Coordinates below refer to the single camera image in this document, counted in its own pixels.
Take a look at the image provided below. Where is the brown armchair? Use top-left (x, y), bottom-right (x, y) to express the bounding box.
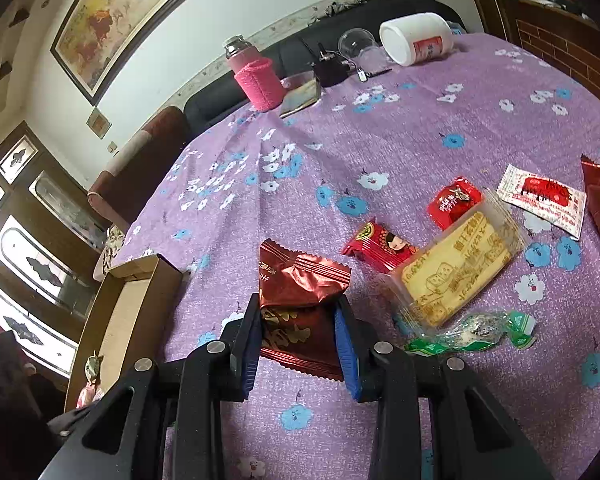
top-left (87, 105), bottom-right (191, 233)

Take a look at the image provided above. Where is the clear plastic cup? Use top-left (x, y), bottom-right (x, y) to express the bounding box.
top-left (338, 28), bottom-right (383, 61)

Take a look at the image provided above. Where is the floral cloth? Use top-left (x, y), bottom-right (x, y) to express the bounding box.
top-left (92, 225), bottom-right (126, 281)

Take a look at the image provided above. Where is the white and red snack packet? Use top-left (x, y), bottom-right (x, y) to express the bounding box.
top-left (496, 164), bottom-right (587, 241)

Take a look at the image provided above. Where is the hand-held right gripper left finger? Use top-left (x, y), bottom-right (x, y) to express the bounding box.
top-left (37, 294), bottom-right (264, 480)

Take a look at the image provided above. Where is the glass door wooden cabinet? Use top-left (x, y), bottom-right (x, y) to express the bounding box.
top-left (0, 120), bottom-right (106, 381)

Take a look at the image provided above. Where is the red snack packet with figure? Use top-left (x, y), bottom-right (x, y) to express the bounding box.
top-left (340, 218), bottom-right (421, 275)

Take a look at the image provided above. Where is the black leather sofa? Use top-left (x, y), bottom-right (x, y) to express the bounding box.
top-left (182, 0), bottom-right (468, 133)

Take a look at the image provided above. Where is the green and white twisted candy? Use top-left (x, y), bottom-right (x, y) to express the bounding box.
top-left (405, 310), bottom-right (538, 358)

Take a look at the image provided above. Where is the white plastic jar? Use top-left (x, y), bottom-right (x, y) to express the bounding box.
top-left (379, 12), bottom-right (455, 67)

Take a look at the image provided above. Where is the small black object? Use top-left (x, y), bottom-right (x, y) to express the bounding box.
top-left (312, 42), bottom-right (353, 87)

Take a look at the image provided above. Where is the clear biscuit packet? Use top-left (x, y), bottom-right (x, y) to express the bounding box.
top-left (380, 187), bottom-right (528, 336)

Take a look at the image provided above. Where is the small bright red snack packet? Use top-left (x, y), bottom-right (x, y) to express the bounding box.
top-left (426, 176), bottom-right (483, 232)

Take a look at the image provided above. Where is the purple floral tablecloth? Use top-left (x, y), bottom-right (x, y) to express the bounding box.
top-left (107, 32), bottom-right (600, 480)

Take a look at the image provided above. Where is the bottle with pink sleeve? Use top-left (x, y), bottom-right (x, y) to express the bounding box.
top-left (223, 35), bottom-right (287, 112)

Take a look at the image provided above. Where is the person's dark red clothing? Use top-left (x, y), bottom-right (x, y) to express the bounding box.
top-left (0, 307), bottom-right (68, 480)

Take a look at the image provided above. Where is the small flat booklet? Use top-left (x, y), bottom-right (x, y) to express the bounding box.
top-left (279, 80), bottom-right (322, 119)

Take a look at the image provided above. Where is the shallow cardboard box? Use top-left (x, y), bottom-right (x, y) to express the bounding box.
top-left (64, 254), bottom-right (183, 413)

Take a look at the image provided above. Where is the framed painting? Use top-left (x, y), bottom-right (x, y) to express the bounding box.
top-left (50, 0), bottom-right (246, 106)

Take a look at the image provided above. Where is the wooden display cabinet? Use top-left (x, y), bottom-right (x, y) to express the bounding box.
top-left (455, 0), bottom-right (600, 111)

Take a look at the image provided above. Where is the small framed wall picture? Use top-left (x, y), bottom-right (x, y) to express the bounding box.
top-left (86, 106), bottom-right (112, 138)

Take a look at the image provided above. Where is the brown candy with green wrapper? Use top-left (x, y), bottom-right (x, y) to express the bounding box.
top-left (82, 352), bottom-right (104, 386)

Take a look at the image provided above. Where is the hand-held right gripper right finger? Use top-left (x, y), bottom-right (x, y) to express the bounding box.
top-left (333, 294), bottom-right (556, 480)

